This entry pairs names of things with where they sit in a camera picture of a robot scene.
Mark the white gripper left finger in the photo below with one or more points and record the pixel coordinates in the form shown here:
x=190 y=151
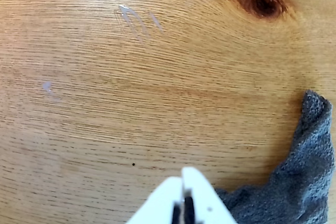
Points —
x=160 y=203

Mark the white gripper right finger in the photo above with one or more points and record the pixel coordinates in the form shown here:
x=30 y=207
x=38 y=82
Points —
x=207 y=200

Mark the grey terry cleaning cloth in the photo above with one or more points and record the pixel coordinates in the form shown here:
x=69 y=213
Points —
x=296 y=182

